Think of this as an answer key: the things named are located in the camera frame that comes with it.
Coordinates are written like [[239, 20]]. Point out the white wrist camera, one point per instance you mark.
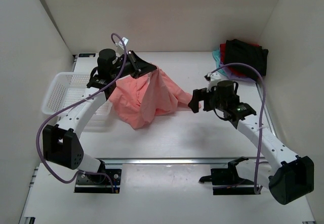
[[213, 79], [120, 45]]

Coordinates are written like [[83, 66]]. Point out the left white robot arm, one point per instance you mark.
[[61, 141]]

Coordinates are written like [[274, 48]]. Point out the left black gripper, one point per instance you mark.
[[142, 66]]

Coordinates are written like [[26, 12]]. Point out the purple folded t shirt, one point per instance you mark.
[[233, 74]]

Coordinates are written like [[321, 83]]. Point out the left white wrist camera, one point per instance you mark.
[[120, 45]]

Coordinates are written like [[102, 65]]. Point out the teal folded t shirt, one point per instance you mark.
[[216, 55]]

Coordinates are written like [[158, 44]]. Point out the pink t shirt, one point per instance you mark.
[[138, 101]]

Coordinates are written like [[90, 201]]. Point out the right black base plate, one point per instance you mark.
[[226, 182]]

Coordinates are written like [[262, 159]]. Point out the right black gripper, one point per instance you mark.
[[198, 95]]

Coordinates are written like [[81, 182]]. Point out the black folded t shirt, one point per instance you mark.
[[237, 51]]

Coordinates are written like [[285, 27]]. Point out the red folded t shirt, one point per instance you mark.
[[222, 53]]

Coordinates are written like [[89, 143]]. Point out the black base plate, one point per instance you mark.
[[99, 184], [226, 182]]

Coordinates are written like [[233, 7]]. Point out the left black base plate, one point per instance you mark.
[[99, 184]]

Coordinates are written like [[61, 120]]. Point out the white plastic basket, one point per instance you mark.
[[67, 88]]

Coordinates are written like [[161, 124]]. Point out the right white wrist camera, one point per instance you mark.
[[213, 79]]

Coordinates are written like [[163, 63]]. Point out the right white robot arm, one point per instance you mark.
[[287, 175]]

